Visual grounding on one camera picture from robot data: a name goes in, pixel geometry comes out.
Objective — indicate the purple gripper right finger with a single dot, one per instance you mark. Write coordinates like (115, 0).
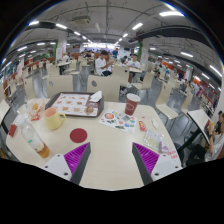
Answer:
(146, 160)

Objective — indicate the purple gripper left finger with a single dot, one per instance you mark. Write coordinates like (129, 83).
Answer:
(77, 160)

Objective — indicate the clear plastic wrapper packet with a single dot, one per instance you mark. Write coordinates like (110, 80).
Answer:
(155, 141)

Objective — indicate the red round coaster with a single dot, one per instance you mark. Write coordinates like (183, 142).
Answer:
(78, 135)

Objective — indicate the small red packet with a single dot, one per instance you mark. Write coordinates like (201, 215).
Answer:
(142, 126)

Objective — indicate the yellow ceramic mug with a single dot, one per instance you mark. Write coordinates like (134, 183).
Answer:
(53, 118)

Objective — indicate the clear plastic bottle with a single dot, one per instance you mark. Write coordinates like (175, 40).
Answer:
(32, 137)

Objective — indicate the colourful sticker sheet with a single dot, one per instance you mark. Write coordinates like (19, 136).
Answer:
(119, 120)

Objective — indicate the dark food tray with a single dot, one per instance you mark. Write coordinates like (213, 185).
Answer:
(76, 104)

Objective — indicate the red paper cup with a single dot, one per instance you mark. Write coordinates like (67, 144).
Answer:
(132, 101)

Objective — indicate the snack bag wrapper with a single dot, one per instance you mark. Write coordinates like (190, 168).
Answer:
(35, 107)

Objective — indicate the white crumpled napkin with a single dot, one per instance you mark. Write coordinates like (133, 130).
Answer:
(96, 96)

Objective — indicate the person at right edge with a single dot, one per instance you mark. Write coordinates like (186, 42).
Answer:
(200, 154)

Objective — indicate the red card left edge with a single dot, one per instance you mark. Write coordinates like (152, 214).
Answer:
(12, 129)

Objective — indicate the beige chair right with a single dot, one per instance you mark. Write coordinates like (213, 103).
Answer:
(161, 103)

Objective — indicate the beige chair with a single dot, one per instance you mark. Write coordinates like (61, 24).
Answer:
(109, 86)
(61, 83)
(161, 103)

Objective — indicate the beige chair left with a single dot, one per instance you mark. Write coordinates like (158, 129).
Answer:
(61, 83)

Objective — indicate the beige chair centre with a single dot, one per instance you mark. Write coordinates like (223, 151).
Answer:
(109, 86)

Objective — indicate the seated person white t-shirt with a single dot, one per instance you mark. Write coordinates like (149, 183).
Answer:
(133, 63)

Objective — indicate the person in white shirt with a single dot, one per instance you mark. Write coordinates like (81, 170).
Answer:
(101, 65)

